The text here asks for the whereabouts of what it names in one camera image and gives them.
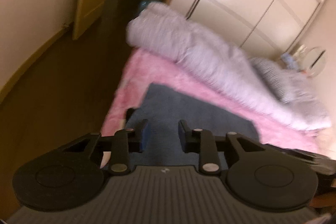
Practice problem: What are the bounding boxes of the blue denim jeans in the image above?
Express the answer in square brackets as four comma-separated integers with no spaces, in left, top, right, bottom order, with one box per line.
[126,84,259,168]

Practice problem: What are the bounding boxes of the grey patterned pillow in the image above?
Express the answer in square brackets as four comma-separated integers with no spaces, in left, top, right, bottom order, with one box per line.
[249,57,306,103]

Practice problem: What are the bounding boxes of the lilac striped rolled quilt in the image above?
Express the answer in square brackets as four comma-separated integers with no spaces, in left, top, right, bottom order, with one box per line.
[126,2,332,131]

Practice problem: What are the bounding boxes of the pink floral fleece blanket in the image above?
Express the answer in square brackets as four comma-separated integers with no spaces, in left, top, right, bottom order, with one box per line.
[101,50,335,159]

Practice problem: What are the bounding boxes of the round vanity mirror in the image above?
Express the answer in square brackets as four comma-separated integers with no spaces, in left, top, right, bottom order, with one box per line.
[301,47,327,77]

